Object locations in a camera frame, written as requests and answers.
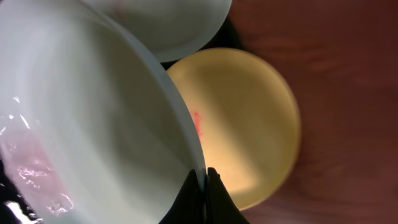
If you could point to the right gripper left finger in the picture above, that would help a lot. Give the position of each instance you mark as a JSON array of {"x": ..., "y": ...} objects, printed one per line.
[{"x": 188, "y": 207}]

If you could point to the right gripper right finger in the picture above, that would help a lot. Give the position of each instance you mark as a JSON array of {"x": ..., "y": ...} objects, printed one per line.
[{"x": 220, "y": 209}]

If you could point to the yellow plate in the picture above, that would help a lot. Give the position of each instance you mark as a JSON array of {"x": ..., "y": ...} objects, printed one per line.
[{"x": 246, "y": 118}]

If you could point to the light blue plate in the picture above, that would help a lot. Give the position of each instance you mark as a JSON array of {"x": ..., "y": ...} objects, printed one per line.
[
  {"x": 93, "y": 130},
  {"x": 170, "y": 29}
]

